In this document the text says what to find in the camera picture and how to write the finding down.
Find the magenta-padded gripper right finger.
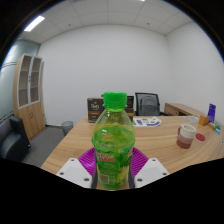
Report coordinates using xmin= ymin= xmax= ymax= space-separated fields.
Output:
xmin=128 ymin=147 xmax=170 ymax=189

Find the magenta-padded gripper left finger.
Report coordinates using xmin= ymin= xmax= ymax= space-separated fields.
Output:
xmin=55 ymin=147 xmax=98 ymax=189

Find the green drink bottle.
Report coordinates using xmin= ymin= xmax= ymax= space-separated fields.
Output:
xmin=91 ymin=91 xmax=137 ymax=191

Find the grey waste bin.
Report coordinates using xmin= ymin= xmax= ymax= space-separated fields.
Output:
xmin=60 ymin=120 xmax=74 ymax=136

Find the white and brown ribbed cup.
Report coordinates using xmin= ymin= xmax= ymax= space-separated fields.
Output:
xmin=175 ymin=123 xmax=198 ymax=150

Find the white leaflet with coloured print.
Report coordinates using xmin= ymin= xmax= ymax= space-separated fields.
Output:
xmin=132 ymin=116 xmax=163 ymax=128

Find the brown printed carton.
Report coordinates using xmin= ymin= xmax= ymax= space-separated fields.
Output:
xmin=87 ymin=97 xmax=105 ymax=124

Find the white sheet with round print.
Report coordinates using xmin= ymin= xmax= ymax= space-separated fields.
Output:
xmin=184 ymin=115 xmax=201 ymax=124

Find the black mesh office chair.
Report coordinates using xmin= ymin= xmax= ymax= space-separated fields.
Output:
xmin=134 ymin=92 xmax=166 ymax=117

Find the wooden shelf cabinet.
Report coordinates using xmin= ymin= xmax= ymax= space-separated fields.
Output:
xmin=12 ymin=53 xmax=46 ymax=140

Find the dark leather sofa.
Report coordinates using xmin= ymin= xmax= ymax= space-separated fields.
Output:
xmin=0 ymin=115 xmax=32 ymax=163

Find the black flat box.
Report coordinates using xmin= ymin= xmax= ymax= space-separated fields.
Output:
xmin=126 ymin=95 xmax=135 ymax=109

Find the purple standing card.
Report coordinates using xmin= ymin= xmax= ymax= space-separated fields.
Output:
xmin=207 ymin=103 xmax=217 ymax=124

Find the long ceiling light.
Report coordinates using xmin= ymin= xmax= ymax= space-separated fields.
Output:
xmin=23 ymin=15 xmax=46 ymax=33

